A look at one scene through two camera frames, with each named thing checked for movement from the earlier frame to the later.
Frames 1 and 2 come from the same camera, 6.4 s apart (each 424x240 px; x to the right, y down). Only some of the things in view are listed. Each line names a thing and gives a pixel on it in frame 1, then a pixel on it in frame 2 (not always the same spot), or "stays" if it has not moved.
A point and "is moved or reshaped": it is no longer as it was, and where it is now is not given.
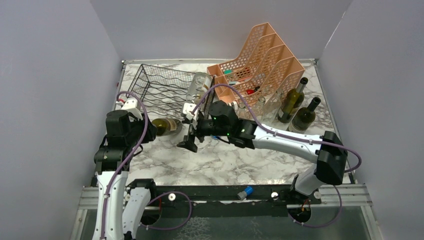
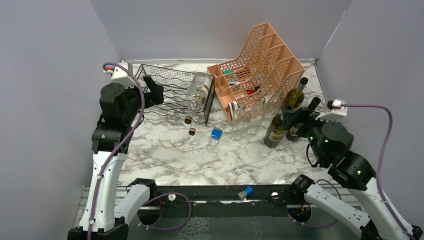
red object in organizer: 251,91 stays
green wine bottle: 304,117 stays
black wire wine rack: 163,90 stays
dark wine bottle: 167,126 is moved or reshaped
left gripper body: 148,135 -> 148,101
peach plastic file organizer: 261,69 stays
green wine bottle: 293,101 stays
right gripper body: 199,131 -> 311,124
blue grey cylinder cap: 242,195 stays
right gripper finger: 188,143 -> 290,123
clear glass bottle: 259,108 stays
